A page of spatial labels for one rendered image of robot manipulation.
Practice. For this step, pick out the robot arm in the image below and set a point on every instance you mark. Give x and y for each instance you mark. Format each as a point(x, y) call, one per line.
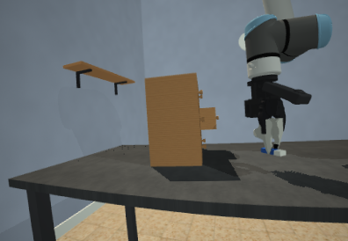
point(270, 40)

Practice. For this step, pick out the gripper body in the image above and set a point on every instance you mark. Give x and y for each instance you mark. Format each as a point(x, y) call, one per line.
point(273, 104)

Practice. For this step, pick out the brown wooden chest of drawers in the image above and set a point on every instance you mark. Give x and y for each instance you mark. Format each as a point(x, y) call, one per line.
point(173, 120)

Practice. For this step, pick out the blue and white eraser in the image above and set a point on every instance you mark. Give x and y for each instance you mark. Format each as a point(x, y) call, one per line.
point(275, 152)

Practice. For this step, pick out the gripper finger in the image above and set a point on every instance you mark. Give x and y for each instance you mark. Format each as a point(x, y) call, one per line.
point(278, 127)
point(263, 131)

